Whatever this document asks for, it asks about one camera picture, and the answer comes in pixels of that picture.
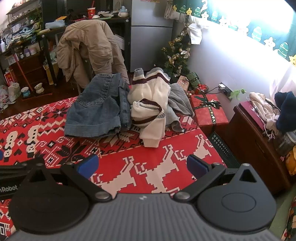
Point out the glass jar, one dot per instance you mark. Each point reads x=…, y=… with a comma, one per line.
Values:
x=285, y=143

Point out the red broom stick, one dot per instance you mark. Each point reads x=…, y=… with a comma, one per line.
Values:
x=22, y=70

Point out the yellow cardboard box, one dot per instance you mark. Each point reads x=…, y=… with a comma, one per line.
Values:
x=52, y=74

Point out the white plastic bag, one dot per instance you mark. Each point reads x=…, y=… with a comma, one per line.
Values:
x=14, y=91
x=4, y=93

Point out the red patterned blanket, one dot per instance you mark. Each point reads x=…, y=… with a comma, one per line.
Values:
x=150, y=150

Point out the dark blue fluffy cloth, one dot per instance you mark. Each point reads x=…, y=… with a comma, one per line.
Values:
x=286, y=111

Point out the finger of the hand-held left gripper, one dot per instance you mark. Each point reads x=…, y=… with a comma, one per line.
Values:
x=1, y=155
x=13, y=168

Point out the green printed curtain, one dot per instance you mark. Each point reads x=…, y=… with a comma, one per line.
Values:
x=231, y=16

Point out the red ribboned gift box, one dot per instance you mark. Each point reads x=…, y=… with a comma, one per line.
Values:
x=203, y=113

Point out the grey garment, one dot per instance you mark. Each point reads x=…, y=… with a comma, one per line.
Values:
x=179, y=99

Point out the decorated Christmas tree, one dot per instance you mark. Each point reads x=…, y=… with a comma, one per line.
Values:
x=175, y=53

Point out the cluttered shelf rack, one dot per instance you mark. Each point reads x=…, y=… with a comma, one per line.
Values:
x=23, y=30

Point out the wall power socket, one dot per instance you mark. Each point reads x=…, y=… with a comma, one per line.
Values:
x=225, y=89

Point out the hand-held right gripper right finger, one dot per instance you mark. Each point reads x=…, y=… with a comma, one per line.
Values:
x=196, y=165

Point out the small patterned gift box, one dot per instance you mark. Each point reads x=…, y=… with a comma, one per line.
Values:
x=183, y=83

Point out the red printed box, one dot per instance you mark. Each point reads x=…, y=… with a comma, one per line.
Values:
x=9, y=78

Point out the green gift box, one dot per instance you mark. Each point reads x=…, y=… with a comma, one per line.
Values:
x=193, y=80

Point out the light blue pencil case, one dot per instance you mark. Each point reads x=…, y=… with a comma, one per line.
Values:
x=55, y=24

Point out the red cup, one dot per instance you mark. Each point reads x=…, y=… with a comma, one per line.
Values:
x=91, y=12

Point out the beige jacket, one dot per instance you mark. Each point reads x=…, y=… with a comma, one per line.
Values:
x=92, y=39

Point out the black desk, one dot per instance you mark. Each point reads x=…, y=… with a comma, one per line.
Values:
x=127, y=41

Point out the white cloth heap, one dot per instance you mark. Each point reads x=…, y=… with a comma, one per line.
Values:
x=261, y=104

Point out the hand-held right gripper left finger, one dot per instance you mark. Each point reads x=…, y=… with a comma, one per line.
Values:
x=89, y=163

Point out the blue and white ceramic bowl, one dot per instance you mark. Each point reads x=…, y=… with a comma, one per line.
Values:
x=25, y=92

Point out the white striped sweater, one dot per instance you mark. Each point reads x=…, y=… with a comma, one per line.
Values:
x=152, y=92

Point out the white hanging cloth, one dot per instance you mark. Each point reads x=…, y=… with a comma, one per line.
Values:
x=196, y=32

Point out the blue denim shorts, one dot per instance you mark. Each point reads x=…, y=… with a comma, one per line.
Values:
x=92, y=111

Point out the silver refrigerator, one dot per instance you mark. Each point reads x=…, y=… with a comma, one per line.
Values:
x=150, y=14

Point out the wooden drawer cabinet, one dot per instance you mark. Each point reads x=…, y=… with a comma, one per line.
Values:
x=32, y=71

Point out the white teapot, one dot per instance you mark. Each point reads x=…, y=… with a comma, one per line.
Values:
x=123, y=12

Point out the green plant leaf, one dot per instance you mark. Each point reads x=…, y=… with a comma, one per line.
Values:
x=235, y=93

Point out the white hanging stocking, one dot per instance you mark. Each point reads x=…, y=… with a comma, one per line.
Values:
x=171, y=11

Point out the wooden nightstand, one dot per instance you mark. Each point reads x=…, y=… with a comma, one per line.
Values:
x=245, y=143

